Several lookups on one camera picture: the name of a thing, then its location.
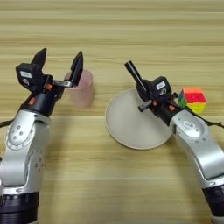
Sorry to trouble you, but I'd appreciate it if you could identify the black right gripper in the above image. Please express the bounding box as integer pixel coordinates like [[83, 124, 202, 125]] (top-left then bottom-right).
[[135, 79, 187, 127]]

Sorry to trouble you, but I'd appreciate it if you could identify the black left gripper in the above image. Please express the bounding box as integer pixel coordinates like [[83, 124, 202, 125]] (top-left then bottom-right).
[[18, 47, 85, 117]]

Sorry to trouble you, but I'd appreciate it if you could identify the pink plastic cup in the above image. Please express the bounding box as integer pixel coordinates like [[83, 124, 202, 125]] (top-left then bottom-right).
[[64, 69, 95, 109]]

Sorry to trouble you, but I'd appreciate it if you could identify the colourful puzzle cube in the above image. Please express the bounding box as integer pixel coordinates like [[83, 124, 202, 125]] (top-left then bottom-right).
[[178, 87, 208, 115]]

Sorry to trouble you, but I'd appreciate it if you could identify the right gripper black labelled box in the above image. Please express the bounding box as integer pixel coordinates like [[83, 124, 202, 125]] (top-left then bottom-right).
[[150, 76, 173, 103]]

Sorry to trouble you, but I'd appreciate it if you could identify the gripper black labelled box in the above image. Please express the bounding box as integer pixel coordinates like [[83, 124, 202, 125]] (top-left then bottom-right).
[[150, 76, 173, 103], [15, 62, 46, 92]]

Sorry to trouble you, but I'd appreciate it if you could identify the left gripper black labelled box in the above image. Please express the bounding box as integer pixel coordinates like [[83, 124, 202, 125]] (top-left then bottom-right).
[[15, 62, 46, 92]]

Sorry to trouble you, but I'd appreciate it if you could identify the white round plate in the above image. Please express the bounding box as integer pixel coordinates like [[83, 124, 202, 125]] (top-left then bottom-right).
[[104, 87, 174, 151]]

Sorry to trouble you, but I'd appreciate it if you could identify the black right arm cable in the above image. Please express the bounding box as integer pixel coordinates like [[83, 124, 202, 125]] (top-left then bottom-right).
[[189, 106, 224, 130]]

